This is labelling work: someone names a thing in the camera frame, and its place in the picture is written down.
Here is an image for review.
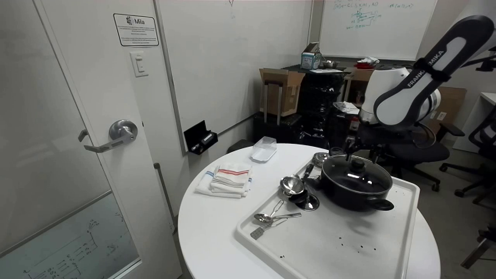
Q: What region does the white light switch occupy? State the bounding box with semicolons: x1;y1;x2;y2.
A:
128;50;150;80

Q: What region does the steel ladle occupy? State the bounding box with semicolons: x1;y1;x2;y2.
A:
278;162;316;199

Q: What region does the open cardboard box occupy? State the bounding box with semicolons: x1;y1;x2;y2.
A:
257;67;306;120

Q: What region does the black office chair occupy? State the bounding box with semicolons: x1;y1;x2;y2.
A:
438;106;496;211

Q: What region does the red item on shelf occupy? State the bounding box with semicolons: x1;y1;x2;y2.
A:
354;56;382;70

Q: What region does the white plastic tray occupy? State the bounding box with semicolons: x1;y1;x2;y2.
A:
233;163;421;279

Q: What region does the white door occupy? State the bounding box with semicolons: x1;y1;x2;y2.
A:
32;0;182;279

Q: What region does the black cooking pot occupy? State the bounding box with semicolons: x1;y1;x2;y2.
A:
312;154;396;215

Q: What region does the wooden shelf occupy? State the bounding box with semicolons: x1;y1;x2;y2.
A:
340;66;392;114

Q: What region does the black ladle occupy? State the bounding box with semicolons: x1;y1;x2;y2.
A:
288;191;322;213

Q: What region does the black chair base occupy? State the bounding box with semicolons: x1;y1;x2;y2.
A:
460;224;496;270

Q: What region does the small blue box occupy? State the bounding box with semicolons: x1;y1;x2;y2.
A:
299;43;323;72

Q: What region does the flat steel utensil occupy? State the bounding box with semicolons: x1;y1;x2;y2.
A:
249;210;303;241

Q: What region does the tall brown cardboard box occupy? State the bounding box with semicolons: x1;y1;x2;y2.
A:
432;86;467;137

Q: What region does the black cabinet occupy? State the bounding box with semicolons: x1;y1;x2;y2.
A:
297;69;347;149

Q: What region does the wall whiteboard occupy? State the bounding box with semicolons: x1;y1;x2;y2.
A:
317;0;438;64

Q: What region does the white printed door sign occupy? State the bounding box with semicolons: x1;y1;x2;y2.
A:
111;12;161;49

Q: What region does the glass lid with black knob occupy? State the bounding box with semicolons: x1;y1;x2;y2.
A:
320;154;393;196

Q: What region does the grey backed office chair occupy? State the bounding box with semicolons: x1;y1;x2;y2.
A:
354;67;466;194

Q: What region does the silver door handle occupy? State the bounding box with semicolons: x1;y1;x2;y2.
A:
75;118;139;156

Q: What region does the white folded towel red stripe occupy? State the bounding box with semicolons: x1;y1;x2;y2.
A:
193;163;254;201

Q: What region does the small steel spoon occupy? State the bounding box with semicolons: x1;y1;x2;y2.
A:
250;199;285;229

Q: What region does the black marker holder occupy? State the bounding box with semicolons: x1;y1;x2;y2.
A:
182;120;219;157

